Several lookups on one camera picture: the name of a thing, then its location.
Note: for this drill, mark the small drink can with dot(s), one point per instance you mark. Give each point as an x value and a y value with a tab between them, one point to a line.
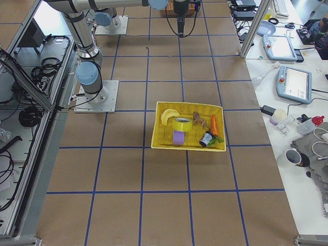
206	139

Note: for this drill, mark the purple foam block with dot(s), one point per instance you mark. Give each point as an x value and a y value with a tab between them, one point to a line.
178	137

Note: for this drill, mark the teach pendant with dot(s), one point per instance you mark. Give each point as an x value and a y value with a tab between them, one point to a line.
294	84
279	47

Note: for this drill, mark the white mug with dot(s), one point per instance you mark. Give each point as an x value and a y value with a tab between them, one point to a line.
293	158

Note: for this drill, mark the black scissors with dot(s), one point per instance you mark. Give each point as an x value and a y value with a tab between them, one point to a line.
286	25

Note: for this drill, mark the far teach pendant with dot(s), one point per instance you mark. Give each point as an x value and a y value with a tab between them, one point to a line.
279	47

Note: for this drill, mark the yellow toy banana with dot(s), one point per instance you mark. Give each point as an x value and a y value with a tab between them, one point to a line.
168	113

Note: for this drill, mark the near teach pendant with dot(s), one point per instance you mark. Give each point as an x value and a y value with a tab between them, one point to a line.
294	84

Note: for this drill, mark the blue plate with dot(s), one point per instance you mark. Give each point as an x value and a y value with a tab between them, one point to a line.
266	28

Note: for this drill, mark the orange toy carrot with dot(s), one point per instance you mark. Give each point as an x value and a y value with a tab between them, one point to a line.
213	128

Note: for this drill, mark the yellow tape roll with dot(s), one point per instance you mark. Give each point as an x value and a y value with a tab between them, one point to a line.
182	124

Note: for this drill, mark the aluminium frame post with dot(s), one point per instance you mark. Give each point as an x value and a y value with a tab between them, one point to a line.
263	7

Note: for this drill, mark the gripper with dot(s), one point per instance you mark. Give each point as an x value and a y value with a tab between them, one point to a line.
181	7

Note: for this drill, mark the grey cloth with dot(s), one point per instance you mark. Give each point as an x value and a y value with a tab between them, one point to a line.
314	147

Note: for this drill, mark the black power adapter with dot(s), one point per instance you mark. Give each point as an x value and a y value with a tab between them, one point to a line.
267	110

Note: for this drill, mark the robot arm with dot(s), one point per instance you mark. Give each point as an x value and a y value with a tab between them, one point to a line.
88	72

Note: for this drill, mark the brown toy animal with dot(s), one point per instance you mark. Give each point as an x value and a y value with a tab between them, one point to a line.
197	119

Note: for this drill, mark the light bulb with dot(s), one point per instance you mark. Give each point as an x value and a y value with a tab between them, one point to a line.
256	81

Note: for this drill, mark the white lavender jar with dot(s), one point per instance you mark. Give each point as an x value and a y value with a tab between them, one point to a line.
278	116

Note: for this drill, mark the yellow plastic basket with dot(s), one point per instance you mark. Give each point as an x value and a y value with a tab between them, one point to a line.
162	137

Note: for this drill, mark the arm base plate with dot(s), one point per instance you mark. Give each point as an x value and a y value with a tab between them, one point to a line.
104	102
120	24

